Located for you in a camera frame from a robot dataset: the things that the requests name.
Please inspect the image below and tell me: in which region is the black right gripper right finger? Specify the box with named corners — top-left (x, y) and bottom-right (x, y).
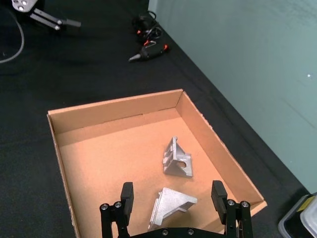
top-left (211, 180), bottom-right (254, 238)

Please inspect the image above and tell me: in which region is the shallow brown cardboard tray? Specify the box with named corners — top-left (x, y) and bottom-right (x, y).
top-left (47, 89), bottom-right (268, 238)

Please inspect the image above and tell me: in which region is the silver metal corner bracket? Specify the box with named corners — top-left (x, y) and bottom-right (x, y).
top-left (162, 135), bottom-right (193, 179)
top-left (148, 187), bottom-right (198, 230)

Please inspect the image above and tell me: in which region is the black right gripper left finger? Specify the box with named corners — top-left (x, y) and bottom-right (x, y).
top-left (100, 182), bottom-right (134, 238)

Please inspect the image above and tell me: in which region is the plain pale wall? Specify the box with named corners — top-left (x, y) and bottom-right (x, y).
top-left (148, 0), bottom-right (317, 194)

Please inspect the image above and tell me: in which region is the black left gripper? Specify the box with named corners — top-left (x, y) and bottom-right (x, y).
top-left (10, 0), bottom-right (82, 31)

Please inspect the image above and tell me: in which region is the black tool with orange parts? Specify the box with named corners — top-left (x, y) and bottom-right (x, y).
top-left (128, 39), bottom-right (170, 63)

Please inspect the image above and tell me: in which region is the clear plastic case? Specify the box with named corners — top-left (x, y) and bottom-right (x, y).
top-left (277, 192), bottom-right (317, 238)

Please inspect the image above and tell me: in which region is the black table cloth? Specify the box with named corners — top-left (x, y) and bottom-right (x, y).
top-left (0, 0), bottom-right (313, 238)

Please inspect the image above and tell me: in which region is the thin grey cable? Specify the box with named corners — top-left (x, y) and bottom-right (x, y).
top-left (0, 9), bottom-right (26, 64)

